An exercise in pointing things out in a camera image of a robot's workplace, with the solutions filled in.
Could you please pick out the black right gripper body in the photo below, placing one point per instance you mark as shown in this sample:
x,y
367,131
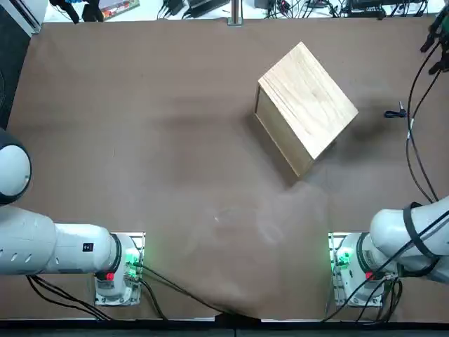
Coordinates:
x,y
442,22

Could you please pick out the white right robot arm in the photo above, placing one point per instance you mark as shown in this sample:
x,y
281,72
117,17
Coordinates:
x,y
389,228

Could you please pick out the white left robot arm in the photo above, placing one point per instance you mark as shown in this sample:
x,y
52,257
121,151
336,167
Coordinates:
x,y
70,245

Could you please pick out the black labelled power adapter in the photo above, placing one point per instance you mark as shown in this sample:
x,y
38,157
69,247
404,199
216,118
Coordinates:
x,y
368,5

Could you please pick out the wooden drawer box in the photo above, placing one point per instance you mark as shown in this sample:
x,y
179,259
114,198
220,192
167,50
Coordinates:
x,y
308,98

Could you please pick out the large black power brick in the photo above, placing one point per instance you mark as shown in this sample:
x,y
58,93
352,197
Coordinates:
x,y
207,3

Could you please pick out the small black power brick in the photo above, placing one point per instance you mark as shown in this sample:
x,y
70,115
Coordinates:
x,y
174,5

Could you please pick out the colourful book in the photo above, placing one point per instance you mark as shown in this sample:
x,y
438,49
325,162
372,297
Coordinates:
x,y
119,7

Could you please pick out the black clamp object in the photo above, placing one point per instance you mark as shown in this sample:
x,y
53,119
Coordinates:
x,y
92,12
72,14

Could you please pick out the aluminium profile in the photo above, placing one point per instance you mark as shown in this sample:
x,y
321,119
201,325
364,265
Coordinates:
x,y
29,15

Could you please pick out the silver camera post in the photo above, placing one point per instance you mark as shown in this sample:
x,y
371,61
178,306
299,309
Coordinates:
x,y
235,12

